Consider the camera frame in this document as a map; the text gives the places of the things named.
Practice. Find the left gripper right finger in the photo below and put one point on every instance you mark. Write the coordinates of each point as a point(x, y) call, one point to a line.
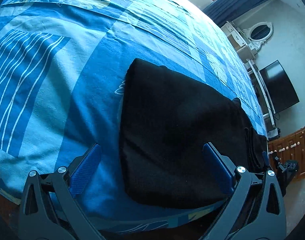
point(255, 207)

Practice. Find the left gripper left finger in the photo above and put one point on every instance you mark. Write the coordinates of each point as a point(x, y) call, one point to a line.
point(48, 208)

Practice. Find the black pants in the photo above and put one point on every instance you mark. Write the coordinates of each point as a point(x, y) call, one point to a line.
point(166, 119)

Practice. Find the brown wooden cabinet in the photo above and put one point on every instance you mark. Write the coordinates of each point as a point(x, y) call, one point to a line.
point(291, 147)

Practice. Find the white tv stand shelf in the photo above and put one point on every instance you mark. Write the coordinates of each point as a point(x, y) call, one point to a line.
point(268, 109)

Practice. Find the black flat television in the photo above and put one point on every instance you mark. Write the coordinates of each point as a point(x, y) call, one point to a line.
point(280, 89)

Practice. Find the white dressing table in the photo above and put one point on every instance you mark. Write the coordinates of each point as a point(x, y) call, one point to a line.
point(243, 46)

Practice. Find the white oval mirror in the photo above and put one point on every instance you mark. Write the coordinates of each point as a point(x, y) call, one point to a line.
point(259, 34)

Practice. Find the blue patterned bed sheet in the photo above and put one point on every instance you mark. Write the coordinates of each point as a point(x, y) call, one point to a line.
point(62, 69)

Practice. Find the dark blue curtain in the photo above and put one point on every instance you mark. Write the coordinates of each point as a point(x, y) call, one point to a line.
point(221, 11)

